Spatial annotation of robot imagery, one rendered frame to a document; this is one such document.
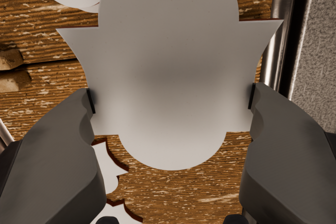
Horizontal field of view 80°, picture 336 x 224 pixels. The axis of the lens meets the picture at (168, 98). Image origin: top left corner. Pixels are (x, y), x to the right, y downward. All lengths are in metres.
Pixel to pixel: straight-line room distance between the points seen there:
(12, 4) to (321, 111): 0.41
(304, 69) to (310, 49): 0.03
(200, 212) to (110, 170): 0.20
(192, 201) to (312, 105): 0.25
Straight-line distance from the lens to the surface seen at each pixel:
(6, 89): 0.29
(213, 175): 0.37
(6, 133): 0.41
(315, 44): 0.31
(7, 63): 0.27
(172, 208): 0.44
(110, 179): 0.36
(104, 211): 0.44
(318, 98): 0.35
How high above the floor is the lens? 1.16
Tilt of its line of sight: 60 degrees down
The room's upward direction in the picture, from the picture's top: 180 degrees counter-clockwise
